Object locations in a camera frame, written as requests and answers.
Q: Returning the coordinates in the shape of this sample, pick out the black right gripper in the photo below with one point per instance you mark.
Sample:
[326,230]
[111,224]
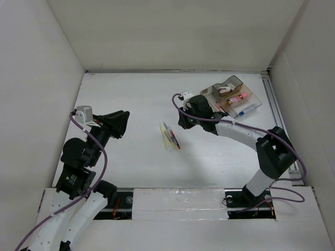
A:
[183,122]

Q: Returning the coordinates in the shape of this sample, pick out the blue white glue tube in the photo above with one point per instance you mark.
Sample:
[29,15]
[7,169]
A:
[247,109]

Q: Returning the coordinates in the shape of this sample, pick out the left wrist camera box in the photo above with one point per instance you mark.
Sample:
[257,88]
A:
[83,114]

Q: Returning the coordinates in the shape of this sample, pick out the orange pen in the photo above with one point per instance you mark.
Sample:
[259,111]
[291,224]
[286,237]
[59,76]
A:
[218,106]

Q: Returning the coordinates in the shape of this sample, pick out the pink eraser roll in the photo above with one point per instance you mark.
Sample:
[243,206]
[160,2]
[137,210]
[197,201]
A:
[237,98]

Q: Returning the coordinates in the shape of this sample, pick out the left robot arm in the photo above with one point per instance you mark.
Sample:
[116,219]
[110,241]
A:
[80,193]

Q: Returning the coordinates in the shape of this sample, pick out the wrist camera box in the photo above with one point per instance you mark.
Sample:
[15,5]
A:
[83,114]
[185,97]

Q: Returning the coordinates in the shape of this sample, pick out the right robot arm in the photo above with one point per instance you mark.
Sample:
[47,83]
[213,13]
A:
[274,150]

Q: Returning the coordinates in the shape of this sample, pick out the red gel pen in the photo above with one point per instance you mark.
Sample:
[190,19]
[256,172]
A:
[174,138]

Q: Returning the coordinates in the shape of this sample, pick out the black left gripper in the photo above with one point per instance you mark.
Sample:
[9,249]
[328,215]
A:
[114,123]

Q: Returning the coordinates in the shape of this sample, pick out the yellow highlighter pen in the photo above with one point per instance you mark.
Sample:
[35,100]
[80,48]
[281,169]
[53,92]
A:
[170,140]
[164,137]

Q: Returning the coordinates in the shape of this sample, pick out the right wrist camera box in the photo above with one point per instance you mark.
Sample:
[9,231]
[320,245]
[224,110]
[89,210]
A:
[185,97]

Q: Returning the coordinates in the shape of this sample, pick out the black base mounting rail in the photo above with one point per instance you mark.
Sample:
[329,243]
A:
[185,204]

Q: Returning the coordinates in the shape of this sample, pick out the clear compartment desk organizer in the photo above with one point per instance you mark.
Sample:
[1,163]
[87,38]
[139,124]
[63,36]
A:
[231,96]

